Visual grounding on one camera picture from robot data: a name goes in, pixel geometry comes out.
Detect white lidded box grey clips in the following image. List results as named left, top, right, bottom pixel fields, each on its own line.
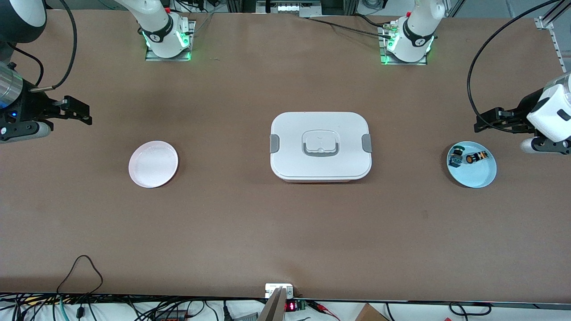
left=269, top=111, right=372, bottom=183

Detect brown cardboard box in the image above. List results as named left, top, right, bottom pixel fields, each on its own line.
left=355, top=304, right=389, bottom=321

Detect small white box device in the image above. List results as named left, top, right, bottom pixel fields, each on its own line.
left=265, top=284, right=294, bottom=298

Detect light blue round plate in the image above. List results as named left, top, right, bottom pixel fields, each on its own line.
left=447, top=140, right=498, bottom=188

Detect pink round plate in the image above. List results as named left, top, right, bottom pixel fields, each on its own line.
left=128, top=141, right=178, bottom=188

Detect white electronics unit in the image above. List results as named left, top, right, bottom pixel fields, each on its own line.
left=256, top=0, right=323, bottom=16

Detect red clip lead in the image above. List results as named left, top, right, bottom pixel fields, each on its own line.
left=308, top=301, right=340, bottom=321

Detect grey flat bar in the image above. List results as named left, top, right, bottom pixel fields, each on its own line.
left=258, top=287, right=288, bottom=321

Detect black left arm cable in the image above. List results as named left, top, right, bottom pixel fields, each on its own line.
left=467, top=0, right=560, bottom=132

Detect green push-button switch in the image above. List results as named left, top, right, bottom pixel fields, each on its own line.
left=448, top=144, right=465, bottom=168

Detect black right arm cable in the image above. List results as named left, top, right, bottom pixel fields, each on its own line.
left=7, top=0, right=78, bottom=92

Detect aluminium frame profile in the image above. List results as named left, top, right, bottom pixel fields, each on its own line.
left=534, top=0, right=571, bottom=85

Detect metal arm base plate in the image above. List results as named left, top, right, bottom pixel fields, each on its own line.
left=379, top=25, right=429, bottom=66
left=145, top=20, right=196, bottom=62

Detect thin black cable loop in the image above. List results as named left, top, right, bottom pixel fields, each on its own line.
left=57, top=255, right=104, bottom=296

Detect black cable to arm base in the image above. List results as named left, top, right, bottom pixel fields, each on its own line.
left=300, top=12, right=393, bottom=37

